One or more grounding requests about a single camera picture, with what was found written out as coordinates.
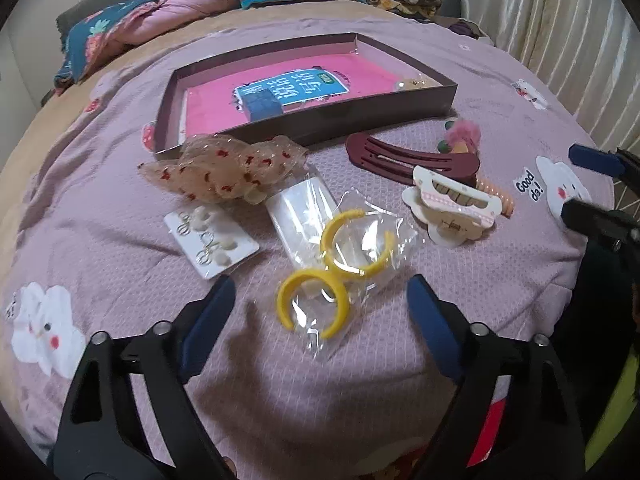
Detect sheer red-dotted scrunchie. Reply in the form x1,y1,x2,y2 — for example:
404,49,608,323
139,132,310,206

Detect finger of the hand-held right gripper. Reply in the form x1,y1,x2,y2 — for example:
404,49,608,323
560,200,640,256
569,144,640,186

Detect purple printed blanket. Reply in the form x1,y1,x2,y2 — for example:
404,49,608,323
0,30,621,480

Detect white claw hair clip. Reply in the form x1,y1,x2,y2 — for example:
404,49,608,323
401,165,502,247

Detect pink pompom hair tie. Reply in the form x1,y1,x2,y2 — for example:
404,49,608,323
434,117,483,156

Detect small white plastic packet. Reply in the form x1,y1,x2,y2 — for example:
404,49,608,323
265,170,346,266

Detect shallow brown cardboard box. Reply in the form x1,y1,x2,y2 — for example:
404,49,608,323
152,31,459,156

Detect white earring card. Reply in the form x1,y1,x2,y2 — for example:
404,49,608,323
163,204,261,278

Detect bagged yellow hoop earrings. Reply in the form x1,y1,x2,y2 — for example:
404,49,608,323
276,187,421,361

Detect orange spiral hair tie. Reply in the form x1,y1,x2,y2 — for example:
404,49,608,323
475,172,516,218

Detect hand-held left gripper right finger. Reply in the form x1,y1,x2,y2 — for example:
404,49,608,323
407,274,586,480

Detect white curtain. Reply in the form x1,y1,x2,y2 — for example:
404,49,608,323
445,0,640,161

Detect blue rectangular block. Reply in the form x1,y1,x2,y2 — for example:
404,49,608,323
241,95,283,122

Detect floral quilt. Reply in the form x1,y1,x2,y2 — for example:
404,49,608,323
54,0,251,96

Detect dark cloth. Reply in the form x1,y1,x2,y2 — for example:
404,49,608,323
565,240,640,361

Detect maroon snap hair clip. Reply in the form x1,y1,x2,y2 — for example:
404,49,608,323
345,132,482,192

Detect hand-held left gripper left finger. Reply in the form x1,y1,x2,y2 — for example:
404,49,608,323
47,275,237,480

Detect yellow-green cloth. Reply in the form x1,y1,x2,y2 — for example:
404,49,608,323
585,355,640,461

